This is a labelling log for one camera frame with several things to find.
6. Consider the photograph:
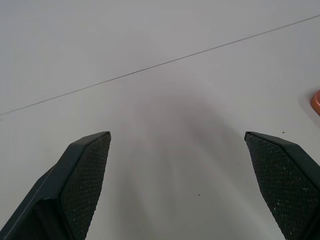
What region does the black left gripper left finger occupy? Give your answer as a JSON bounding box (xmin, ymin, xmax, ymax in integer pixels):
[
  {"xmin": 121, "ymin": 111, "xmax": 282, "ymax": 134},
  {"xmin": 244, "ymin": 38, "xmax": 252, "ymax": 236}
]
[{"xmin": 0, "ymin": 131, "xmax": 112, "ymax": 240}]

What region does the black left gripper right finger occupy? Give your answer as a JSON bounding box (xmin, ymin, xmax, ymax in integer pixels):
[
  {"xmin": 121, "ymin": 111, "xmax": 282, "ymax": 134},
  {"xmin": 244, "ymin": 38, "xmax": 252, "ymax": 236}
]
[{"xmin": 244, "ymin": 131, "xmax": 320, "ymax": 240}]

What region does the orange object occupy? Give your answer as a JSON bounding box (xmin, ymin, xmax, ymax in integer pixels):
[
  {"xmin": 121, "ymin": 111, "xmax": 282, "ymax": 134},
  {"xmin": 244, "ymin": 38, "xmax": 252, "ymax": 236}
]
[{"xmin": 310, "ymin": 90, "xmax": 320, "ymax": 116}]

